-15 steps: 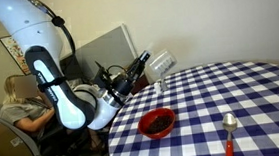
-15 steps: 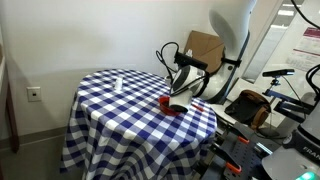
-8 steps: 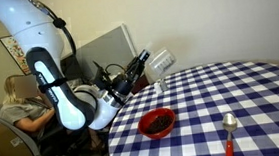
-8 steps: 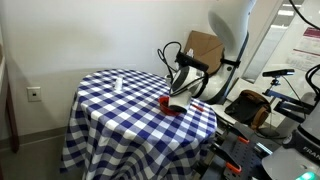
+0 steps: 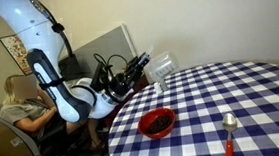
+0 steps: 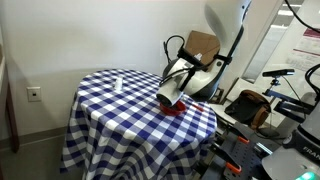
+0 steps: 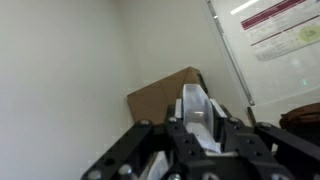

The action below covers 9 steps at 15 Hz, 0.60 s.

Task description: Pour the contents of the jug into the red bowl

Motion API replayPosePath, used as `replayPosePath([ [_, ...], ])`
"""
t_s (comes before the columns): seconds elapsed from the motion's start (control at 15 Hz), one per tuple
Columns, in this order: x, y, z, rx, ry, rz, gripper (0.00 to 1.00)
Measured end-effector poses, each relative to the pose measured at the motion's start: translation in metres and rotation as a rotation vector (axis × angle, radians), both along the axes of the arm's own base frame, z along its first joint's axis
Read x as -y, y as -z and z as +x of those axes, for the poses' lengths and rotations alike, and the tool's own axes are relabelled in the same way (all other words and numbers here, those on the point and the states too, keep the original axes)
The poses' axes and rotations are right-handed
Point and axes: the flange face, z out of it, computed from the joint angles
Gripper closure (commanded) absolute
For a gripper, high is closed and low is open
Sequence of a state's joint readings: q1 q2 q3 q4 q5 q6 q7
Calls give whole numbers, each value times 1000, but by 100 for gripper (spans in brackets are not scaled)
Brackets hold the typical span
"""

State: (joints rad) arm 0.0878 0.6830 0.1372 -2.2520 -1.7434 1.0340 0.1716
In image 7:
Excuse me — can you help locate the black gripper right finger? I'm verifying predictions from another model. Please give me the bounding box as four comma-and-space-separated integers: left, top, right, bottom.
210, 98, 320, 180

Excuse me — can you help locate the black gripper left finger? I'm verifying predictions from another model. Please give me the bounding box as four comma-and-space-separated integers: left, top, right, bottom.
81, 98, 206, 180

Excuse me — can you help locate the flat folded cardboard box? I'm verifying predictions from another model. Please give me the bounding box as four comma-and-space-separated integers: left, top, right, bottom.
126, 66, 210, 125

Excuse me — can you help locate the brown leather bag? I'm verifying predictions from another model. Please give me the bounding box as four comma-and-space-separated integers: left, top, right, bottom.
279, 102, 320, 144

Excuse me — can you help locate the white maroon paper poster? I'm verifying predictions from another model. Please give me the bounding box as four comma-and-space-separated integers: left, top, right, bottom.
239, 0, 320, 62

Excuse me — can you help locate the metal glass wall frame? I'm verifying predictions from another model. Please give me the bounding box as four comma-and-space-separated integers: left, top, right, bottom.
204, 0, 256, 107

